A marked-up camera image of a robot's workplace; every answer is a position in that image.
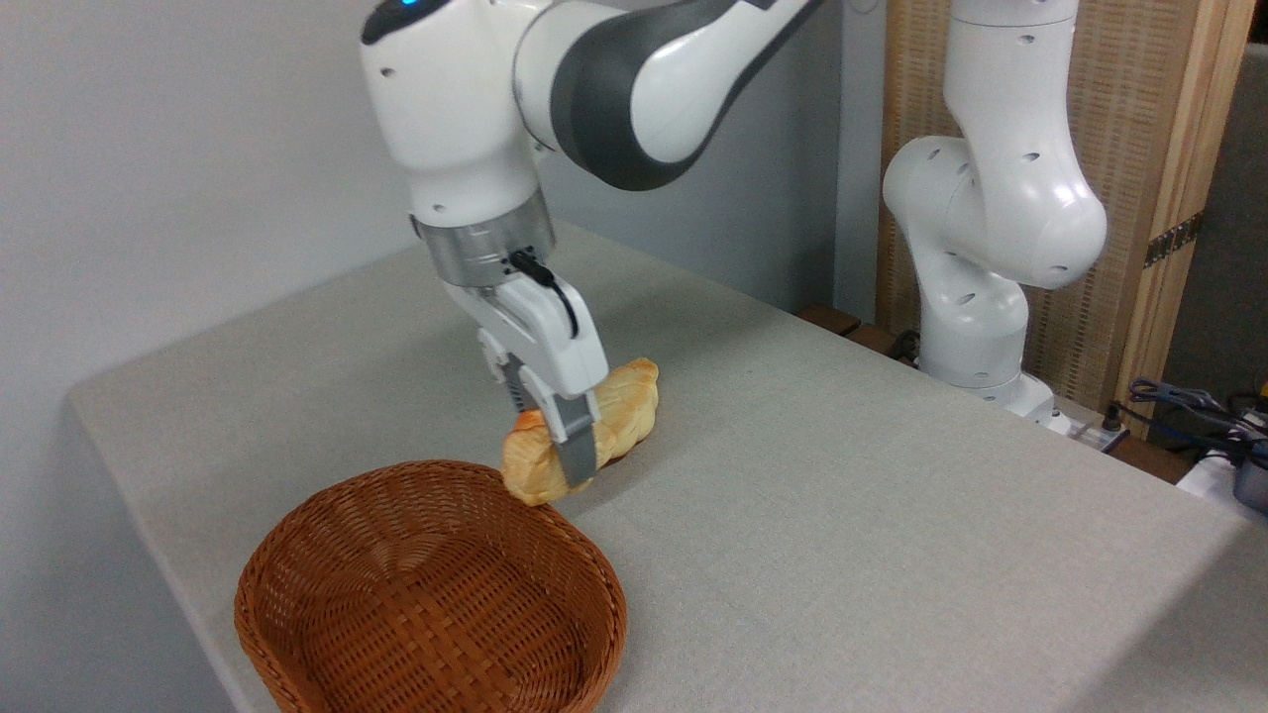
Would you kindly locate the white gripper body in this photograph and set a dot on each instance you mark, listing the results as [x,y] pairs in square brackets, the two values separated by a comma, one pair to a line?
[550,342]

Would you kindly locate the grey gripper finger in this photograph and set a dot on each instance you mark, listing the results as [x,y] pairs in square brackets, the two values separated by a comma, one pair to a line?
[515,388]
[577,446]

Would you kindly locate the round braided bread roll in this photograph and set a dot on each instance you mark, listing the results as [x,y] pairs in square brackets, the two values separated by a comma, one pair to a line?
[533,465]

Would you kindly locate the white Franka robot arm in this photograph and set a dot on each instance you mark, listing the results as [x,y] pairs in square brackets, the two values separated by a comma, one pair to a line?
[1001,198]

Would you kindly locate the long braided bread loaf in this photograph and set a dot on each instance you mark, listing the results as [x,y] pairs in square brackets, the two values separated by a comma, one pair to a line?
[629,406]

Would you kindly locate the brown wicker basket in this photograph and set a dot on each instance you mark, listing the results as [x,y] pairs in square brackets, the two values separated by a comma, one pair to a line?
[416,594]

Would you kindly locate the grey tablecloth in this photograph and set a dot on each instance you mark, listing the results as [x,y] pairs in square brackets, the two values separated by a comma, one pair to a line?
[792,555]

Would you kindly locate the brown wooden block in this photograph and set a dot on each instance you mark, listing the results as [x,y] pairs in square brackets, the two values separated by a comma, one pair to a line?
[874,339]
[830,319]

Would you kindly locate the wooden framed woven screen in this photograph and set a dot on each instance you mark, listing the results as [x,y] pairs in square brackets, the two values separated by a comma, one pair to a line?
[1139,149]

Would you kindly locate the metal screen hinge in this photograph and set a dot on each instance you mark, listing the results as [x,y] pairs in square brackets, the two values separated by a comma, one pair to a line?
[1174,240]

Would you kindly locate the grey device box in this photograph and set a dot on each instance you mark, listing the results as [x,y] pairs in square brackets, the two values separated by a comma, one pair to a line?
[1253,483]

